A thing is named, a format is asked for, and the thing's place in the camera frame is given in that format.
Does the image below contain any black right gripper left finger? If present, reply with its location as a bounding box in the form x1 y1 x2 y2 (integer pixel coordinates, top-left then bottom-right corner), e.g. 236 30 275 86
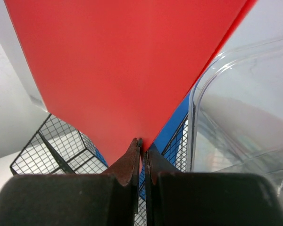
0 138 143 226

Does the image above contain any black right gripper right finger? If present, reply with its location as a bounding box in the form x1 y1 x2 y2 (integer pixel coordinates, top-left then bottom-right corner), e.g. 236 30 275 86
144 145 283 226

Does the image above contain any blue folder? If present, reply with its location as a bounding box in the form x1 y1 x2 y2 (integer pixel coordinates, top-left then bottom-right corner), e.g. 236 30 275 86
92 94 191 198

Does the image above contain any black wire mesh shelf rack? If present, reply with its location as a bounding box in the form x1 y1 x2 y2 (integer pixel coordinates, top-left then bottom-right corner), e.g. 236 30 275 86
9 110 196 226

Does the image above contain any clear plastic drawer organizer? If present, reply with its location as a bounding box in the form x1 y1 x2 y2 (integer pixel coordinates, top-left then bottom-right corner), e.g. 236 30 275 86
186 36 283 199

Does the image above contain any red folder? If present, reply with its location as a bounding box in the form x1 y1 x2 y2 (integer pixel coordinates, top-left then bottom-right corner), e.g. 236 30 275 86
5 0 255 164

